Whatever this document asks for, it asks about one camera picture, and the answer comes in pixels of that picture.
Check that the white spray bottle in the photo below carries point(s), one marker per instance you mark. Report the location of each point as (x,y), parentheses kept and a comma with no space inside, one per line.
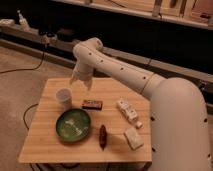
(23,21)

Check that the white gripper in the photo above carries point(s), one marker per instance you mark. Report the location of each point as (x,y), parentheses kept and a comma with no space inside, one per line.
(82,73)

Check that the small dark rectangular box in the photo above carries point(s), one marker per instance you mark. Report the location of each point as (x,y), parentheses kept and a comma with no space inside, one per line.
(92,104)

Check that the brown sausage-shaped object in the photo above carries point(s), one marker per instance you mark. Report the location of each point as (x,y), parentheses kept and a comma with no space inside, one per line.
(102,137)

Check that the white sponge block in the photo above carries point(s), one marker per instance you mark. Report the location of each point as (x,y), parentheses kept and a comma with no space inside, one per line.
(134,139)

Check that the green round bowl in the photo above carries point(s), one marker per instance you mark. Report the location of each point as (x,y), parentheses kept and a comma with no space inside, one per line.
(73,125)

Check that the wooden table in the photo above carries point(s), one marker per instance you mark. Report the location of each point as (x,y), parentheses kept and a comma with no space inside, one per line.
(43,146)

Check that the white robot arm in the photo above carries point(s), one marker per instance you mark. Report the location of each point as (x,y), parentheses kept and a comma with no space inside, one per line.
(179,125)

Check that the black round object on ledge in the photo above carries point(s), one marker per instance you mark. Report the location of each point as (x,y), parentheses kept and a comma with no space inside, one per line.
(66,35)

